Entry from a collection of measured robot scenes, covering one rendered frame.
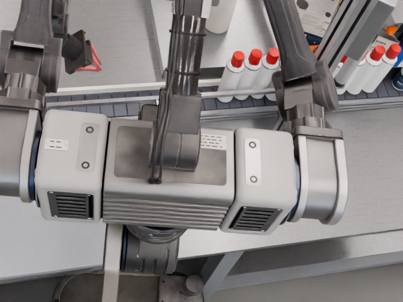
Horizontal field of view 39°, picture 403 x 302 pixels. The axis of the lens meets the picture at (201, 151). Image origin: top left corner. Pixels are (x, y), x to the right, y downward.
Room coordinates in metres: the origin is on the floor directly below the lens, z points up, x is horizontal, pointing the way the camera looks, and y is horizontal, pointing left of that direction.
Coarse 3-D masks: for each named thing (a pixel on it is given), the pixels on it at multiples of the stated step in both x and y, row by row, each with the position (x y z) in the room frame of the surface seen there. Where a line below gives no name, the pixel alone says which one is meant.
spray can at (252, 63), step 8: (248, 56) 1.04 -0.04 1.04; (256, 56) 1.01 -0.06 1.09; (248, 64) 1.01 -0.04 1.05; (256, 64) 1.01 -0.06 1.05; (248, 72) 1.00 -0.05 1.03; (256, 72) 1.01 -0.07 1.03; (240, 80) 1.01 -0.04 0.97; (248, 80) 1.00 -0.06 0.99; (240, 88) 1.00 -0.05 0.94; (248, 88) 1.01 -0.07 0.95; (240, 96) 1.00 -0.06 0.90
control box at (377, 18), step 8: (384, 0) 0.94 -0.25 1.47; (392, 0) 0.95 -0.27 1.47; (336, 8) 1.03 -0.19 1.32; (376, 8) 0.94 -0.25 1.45; (384, 8) 0.93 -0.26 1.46; (392, 8) 0.93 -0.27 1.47; (376, 16) 0.93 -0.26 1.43; (384, 16) 0.93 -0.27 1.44; (368, 24) 0.93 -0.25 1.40; (376, 24) 0.93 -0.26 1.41; (360, 32) 0.94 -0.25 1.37; (368, 32) 0.93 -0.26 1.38; (376, 32) 0.93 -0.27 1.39; (360, 40) 0.93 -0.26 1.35; (368, 40) 0.93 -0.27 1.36; (352, 48) 0.93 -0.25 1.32; (360, 48) 0.93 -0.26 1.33; (352, 56) 0.93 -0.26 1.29; (360, 56) 0.93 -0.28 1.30
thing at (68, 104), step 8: (272, 88) 1.02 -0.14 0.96; (336, 88) 1.11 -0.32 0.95; (144, 96) 0.85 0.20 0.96; (152, 96) 0.86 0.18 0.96; (208, 96) 0.92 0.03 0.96; (216, 96) 0.94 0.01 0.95; (224, 96) 0.95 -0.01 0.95; (48, 104) 0.72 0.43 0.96; (56, 104) 0.73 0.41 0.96; (64, 104) 0.74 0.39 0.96; (72, 104) 0.75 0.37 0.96; (80, 104) 0.76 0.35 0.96; (88, 104) 0.77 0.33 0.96; (96, 104) 0.78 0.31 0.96; (104, 104) 0.79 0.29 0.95; (112, 104) 0.80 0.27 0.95
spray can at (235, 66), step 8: (232, 56) 1.00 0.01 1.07; (240, 56) 1.00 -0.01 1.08; (232, 64) 0.98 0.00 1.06; (240, 64) 0.99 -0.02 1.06; (224, 72) 0.99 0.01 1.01; (232, 72) 0.97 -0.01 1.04; (240, 72) 0.98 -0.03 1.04; (224, 80) 0.98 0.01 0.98; (232, 80) 0.97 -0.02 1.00; (224, 88) 0.97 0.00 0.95; (232, 88) 0.98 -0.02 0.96; (232, 96) 0.99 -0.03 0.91
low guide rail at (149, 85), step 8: (200, 80) 1.00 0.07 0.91; (208, 80) 1.01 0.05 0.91; (216, 80) 1.02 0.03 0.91; (64, 88) 0.82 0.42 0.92; (72, 88) 0.82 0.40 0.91; (80, 88) 0.83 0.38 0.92; (88, 88) 0.84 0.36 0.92; (96, 88) 0.85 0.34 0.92; (104, 88) 0.86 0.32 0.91; (112, 88) 0.87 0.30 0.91; (120, 88) 0.88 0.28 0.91; (128, 88) 0.89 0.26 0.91; (136, 88) 0.90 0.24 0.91; (144, 88) 0.91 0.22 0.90; (152, 88) 0.92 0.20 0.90
